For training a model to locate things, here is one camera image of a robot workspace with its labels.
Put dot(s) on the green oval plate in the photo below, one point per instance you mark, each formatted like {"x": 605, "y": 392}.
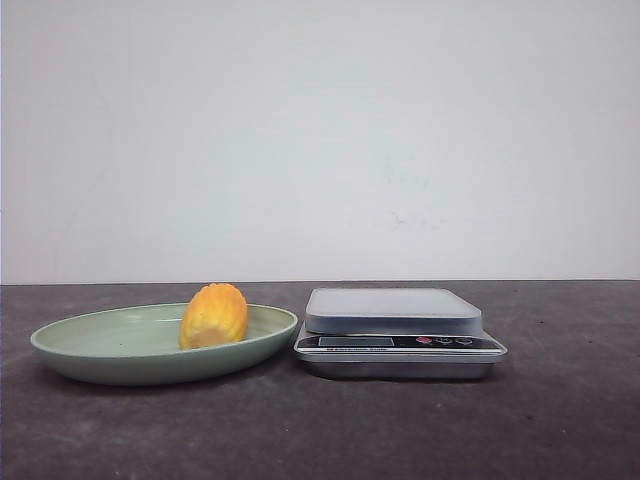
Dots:
{"x": 138, "y": 346}

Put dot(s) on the silver digital kitchen scale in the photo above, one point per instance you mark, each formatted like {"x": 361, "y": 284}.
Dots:
{"x": 395, "y": 333}

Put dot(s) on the yellow corn cob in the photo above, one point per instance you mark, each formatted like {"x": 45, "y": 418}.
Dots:
{"x": 217, "y": 314}

